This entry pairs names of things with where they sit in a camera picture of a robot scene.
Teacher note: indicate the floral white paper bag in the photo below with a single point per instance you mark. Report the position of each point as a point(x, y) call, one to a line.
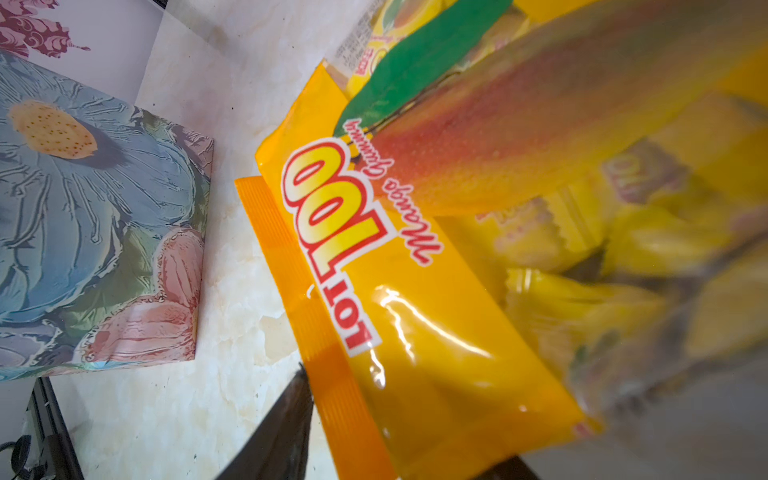
point(103, 218)

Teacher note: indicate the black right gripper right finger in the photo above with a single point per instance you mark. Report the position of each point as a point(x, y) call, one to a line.
point(513, 468)

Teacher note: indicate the yellow snack bag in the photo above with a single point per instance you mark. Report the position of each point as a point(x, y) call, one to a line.
point(534, 229)

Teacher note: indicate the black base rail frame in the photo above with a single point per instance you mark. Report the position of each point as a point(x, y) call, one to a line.
point(45, 449)

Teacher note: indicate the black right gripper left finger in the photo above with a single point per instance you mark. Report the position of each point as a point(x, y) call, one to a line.
point(279, 447)

